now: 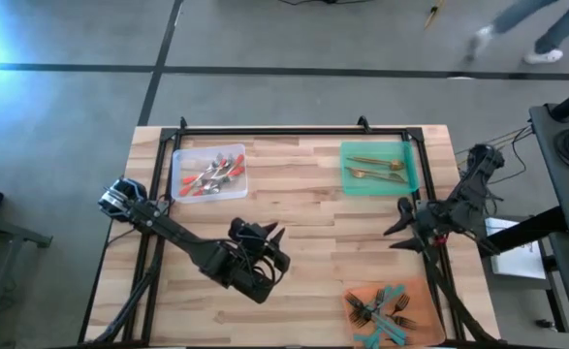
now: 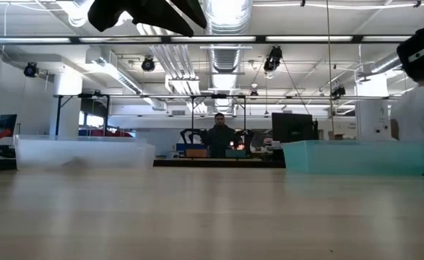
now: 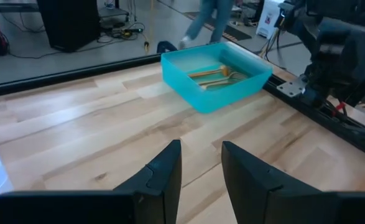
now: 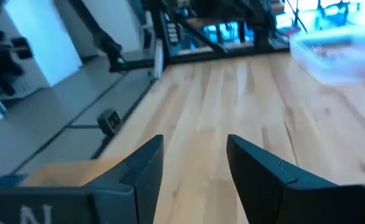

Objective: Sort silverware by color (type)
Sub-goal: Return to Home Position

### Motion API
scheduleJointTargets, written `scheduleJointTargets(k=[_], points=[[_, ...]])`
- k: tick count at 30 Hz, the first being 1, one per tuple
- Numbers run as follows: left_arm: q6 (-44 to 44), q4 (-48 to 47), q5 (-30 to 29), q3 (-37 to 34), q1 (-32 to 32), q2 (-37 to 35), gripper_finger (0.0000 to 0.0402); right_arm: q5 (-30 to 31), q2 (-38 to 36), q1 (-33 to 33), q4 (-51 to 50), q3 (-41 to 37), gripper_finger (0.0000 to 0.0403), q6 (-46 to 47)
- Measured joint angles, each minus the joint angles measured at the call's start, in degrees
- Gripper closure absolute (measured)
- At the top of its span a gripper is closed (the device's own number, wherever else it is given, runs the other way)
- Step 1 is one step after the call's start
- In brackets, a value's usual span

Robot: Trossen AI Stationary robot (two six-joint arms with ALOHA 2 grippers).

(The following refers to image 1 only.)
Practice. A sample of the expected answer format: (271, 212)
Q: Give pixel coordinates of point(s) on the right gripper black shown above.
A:
(427, 223)

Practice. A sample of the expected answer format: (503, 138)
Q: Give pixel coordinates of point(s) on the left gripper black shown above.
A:
(252, 240)

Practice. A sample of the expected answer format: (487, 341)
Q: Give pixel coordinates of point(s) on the rose gold fork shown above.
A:
(239, 159)

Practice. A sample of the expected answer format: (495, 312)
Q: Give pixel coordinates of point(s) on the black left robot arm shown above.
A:
(177, 232)

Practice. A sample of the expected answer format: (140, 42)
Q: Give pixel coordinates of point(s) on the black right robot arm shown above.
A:
(463, 203)

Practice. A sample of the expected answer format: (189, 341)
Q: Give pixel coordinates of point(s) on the clear plastic bin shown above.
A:
(235, 194)

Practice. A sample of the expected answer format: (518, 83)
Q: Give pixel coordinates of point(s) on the teal-green plastic bin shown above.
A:
(361, 189)

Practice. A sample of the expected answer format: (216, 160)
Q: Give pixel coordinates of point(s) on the orange plastic bin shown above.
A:
(424, 295)

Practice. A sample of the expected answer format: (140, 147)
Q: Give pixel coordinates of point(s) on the white paper sheet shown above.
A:
(516, 264)

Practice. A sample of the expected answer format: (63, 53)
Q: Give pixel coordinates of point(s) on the black stand beam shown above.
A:
(531, 230)

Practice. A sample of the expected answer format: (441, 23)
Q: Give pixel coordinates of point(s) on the grey equipment cart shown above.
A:
(550, 160)

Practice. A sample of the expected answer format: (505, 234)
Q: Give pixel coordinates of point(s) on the small black floor object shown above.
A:
(546, 323)

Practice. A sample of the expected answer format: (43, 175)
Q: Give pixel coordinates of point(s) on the person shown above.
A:
(543, 56)

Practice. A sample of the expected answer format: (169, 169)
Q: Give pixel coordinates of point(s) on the grey side table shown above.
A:
(17, 231)

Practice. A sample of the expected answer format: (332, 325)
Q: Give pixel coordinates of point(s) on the black frame clamp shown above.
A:
(183, 123)
(363, 123)

